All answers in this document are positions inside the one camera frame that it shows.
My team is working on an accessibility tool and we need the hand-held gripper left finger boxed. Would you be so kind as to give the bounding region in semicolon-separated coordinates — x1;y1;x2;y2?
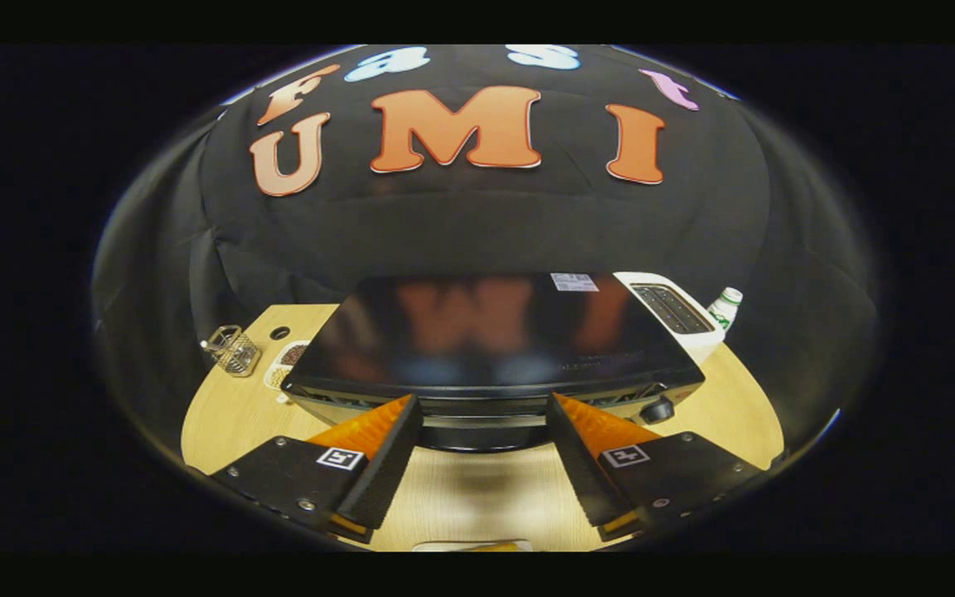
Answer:
211;396;424;544

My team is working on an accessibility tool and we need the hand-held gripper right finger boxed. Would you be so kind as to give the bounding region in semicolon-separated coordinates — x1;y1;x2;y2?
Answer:
548;394;764;541

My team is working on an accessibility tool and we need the black toaster oven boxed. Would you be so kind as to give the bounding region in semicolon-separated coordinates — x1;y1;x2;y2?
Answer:
281;272;706;454

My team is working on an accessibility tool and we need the white pop-up toaster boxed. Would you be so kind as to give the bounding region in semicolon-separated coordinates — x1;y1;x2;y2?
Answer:
614;272;727;366

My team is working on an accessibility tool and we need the white plate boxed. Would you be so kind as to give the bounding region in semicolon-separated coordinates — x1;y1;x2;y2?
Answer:
411;540;533;552

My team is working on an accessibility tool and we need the white bottle with green label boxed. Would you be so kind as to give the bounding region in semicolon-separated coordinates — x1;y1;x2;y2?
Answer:
707;287;744;332

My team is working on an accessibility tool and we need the wire mesh basket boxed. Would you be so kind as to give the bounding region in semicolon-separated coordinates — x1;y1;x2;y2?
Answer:
201;325;262;378

